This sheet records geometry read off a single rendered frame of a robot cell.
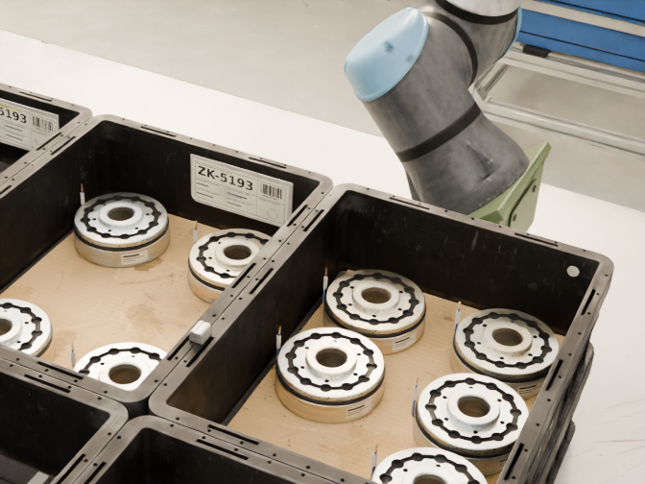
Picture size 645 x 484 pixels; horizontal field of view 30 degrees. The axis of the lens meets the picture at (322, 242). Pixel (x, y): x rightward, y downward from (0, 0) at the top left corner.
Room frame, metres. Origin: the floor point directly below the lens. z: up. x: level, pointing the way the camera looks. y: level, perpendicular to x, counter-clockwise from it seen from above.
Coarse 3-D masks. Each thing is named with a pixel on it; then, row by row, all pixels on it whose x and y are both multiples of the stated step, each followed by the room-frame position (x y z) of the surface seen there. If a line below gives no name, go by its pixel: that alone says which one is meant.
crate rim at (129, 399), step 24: (96, 120) 1.18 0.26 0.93; (120, 120) 1.18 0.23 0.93; (72, 144) 1.12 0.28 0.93; (192, 144) 1.14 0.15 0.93; (216, 144) 1.14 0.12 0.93; (24, 168) 1.07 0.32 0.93; (264, 168) 1.10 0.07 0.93; (288, 168) 1.10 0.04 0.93; (0, 192) 1.02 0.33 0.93; (312, 192) 1.05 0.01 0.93; (264, 264) 0.92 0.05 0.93; (240, 288) 0.88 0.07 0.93; (216, 312) 0.85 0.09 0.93; (24, 360) 0.77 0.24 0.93; (168, 360) 0.78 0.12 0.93; (72, 384) 0.74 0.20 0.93; (96, 384) 0.74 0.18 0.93; (144, 384) 0.74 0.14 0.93; (144, 408) 0.73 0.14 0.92
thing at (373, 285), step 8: (376, 280) 0.99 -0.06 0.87; (360, 288) 0.98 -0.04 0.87; (368, 288) 0.98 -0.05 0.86; (376, 288) 0.98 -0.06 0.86; (384, 288) 0.98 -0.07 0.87; (392, 288) 0.98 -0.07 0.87; (352, 296) 0.96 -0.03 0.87; (360, 296) 0.96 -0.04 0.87; (392, 296) 0.97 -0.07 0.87; (360, 304) 0.95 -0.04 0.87; (368, 304) 0.95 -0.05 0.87; (376, 304) 0.95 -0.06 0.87; (384, 304) 0.95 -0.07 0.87; (392, 304) 0.95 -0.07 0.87; (376, 312) 0.94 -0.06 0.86; (384, 312) 0.95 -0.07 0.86
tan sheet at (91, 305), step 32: (192, 224) 1.13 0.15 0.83; (64, 256) 1.05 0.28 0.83; (160, 256) 1.06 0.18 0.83; (32, 288) 0.99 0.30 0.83; (64, 288) 1.00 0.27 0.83; (96, 288) 1.00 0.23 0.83; (128, 288) 1.00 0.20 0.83; (160, 288) 1.01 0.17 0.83; (64, 320) 0.94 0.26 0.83; (96, 320) 0.95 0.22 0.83; (128, 320) 0.95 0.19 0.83; (160, 320) 0.95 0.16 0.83; (192, 320) 0.96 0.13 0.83; (64, 352) 0.89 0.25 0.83
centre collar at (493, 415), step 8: (456, 392) 0.83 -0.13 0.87; (464, 392) 0.83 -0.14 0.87; (472, 392) 0.83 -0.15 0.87; (480, 392) 0.83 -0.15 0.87; (448, 400) 0.82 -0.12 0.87; (456, 400) 0.82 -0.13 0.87; (464, 400) 0.82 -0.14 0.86; (480, 400) 0.82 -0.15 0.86; (488, 400) 0.82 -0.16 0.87; (496, 400) 0.82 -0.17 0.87; (448, 408) 0.81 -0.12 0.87; (456, 408) 0.81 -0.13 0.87; (488, 408) 0.82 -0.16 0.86; (496, 408) 0.81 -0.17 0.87; (456, 416) 0.80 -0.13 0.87; (464, 416) 0.80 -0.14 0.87; (488, 416) 0.80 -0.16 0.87; (496, 416) 0.80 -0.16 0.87; (464, 424) 0.79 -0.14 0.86; (472, 424) 0.79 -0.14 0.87; (480, 424) 0.79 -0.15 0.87; (488, 424) 0.79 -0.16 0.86
